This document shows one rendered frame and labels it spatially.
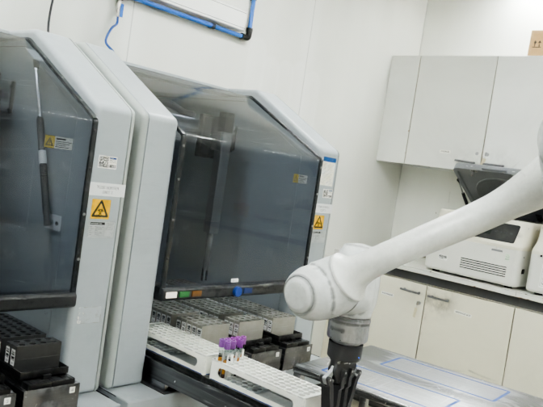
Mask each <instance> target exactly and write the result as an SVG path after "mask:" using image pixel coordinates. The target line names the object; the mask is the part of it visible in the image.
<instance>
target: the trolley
mask: <svg viewBox="0 0 543 407"><path fill-rule="evenodd" d="M329 364H330V357H329V356H327V357H324V358H320V359H315V360H311V361H309V362H305V363H299V364H296V365H294V366H293V372H294V373H293V376H295V377H297V378H299V379H302V380H305V376H306V377H309V378H310V379H313V380H317V381H319V382H321V381H320V379H319V376H320V375H321V374H323V375H325V374H326V373H327V372H328V366H329ZM356 368H357V369H360V370H361V371H362V373H361V375H360V378H359V379H358V382H357V385H356V390H355V395H357V396H359V397H360V401H359V406H358V407H368V402H369V400H371V401H374V402H376V403H379V404H381V405H385V406H388V407H543V399H542V398H540V397H535V396H532V395H529V394H527V393H524V392H519V391H516V390H514V389H511V388H506V387H504V386H501V385H498V384H493V383H491V382H488V381H485V380H480V379H478V378H475V377H472V376H468V375H465V374H462V373H460V372H456V371H452V370H449V369H447V368H443V367H439V366H436V365H434V364H430V363H426V362H424V361H421V360H417V359H413V358H411V357H408V356H405V355H400V354H398V353H395V352H392V351H389V350H385V349H382V348H379V347H376V346H372V345H371V346H365V347H363V352H362V357H361V360H360V361H359V362H358V363H356Z"/></svg>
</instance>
